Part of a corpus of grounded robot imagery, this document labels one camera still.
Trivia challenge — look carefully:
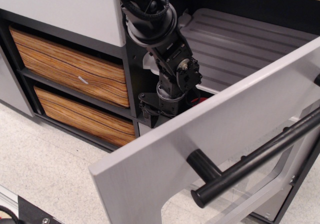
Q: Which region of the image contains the dark grey toy kitchen cabinet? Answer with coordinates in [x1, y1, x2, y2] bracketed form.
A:
[0, 0, 320, 224]

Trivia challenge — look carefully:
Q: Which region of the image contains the grey oven rack tray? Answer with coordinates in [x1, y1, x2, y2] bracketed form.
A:
[142, 8, 320, 95]

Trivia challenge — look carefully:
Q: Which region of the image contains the lower wood-pattern storage bin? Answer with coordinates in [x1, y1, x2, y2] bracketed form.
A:
[34, 86, 136, 147]

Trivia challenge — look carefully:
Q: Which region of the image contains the upper wood-pattern storage bin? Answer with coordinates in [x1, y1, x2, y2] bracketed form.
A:
[9, 25, 130, 108]

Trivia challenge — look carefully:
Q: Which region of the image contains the black braided cable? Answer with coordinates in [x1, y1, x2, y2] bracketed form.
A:
[0, 204, 20, 224]

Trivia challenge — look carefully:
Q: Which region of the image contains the wood-pattern storage bin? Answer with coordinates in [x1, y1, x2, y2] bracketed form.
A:
[34, 86, 136, 147]
[9, 25, 130, 108]

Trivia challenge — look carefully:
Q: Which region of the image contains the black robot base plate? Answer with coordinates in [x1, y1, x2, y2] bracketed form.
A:
[18, 196, 61, 224]

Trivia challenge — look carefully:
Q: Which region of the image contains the black oven door handle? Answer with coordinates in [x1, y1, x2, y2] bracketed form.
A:
[186, 73, 320, 208]

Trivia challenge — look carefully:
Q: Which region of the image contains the grey toy oven door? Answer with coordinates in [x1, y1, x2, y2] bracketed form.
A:
[89, 39, 320, 224]

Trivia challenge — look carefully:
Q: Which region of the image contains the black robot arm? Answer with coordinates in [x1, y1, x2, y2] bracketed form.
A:
[120, 0, 202, 128]

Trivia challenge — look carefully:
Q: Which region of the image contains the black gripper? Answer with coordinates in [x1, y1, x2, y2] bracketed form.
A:
[138, 83, 186, 128]

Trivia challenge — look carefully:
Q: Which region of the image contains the red toy cup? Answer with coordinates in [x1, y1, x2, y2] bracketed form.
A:
[190, 97, 207, 106]

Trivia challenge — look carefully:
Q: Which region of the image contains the grey lower oven drawer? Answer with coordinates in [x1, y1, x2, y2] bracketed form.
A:
[137, 123, 294, 222]

